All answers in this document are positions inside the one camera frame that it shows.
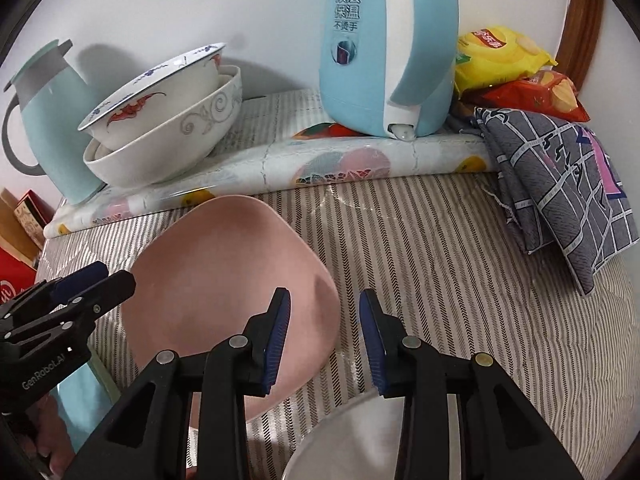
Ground grey striped quilt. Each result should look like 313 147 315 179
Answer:
37 170 640 480

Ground pale green cloth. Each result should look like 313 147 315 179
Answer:
55 355 118 453

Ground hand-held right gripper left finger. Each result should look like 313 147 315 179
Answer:
62 287 292 480

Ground blue and red patterned bowl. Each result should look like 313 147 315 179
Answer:
77 42 227 152

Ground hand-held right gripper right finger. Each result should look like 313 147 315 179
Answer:
359 289 586 480

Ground light blue thermos jug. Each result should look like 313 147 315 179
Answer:
2 40 108 206

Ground pink plate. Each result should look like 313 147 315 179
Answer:
119 195 340 420

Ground person's left hand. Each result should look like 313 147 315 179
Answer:
30 395 76 478

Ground red chip bag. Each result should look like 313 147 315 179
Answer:
457 71 591 123

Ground yellow chip bag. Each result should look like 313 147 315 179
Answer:
454 27 558 101

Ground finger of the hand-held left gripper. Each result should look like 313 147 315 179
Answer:
20 261 110 307
0 270 137 345

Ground wooden door frame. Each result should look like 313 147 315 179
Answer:
555 0 606 91

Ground large white bowl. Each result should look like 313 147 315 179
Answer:
282 387 481 480

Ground fruit-print rolled table mat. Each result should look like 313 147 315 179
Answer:
44 87 493 239

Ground light blue electric kettle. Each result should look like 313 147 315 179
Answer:
319 0 460 141

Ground white bowl with grey swirls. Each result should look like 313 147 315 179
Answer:
82 65 243 184

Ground grey checked cloth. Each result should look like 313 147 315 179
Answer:
447 105 640 295

